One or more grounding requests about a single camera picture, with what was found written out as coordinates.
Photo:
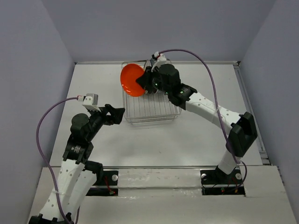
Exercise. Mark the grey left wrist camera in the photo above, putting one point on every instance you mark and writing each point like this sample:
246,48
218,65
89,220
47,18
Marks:
89,101

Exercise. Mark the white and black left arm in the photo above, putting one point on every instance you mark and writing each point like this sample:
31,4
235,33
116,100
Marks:
77,173

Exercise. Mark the silver wire dish rack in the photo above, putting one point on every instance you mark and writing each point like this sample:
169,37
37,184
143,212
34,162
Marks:
149,108

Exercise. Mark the teal plate with white blossoms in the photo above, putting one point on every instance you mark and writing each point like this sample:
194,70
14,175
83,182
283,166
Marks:
152,62

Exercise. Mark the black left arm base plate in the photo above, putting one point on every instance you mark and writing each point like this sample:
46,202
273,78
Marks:
107,186

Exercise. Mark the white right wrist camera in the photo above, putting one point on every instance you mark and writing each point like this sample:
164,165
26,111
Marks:
159,59

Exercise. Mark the white plate with orange sunburst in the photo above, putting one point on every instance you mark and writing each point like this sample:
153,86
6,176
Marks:
147,64

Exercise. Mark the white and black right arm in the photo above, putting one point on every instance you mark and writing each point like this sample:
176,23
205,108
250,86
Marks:
190,140

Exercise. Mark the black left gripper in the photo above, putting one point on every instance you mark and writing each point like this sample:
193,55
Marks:
116,114

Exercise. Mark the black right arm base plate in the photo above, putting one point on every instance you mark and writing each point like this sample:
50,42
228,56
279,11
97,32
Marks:
213,185

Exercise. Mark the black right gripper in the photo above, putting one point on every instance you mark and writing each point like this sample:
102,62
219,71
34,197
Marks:
145,80

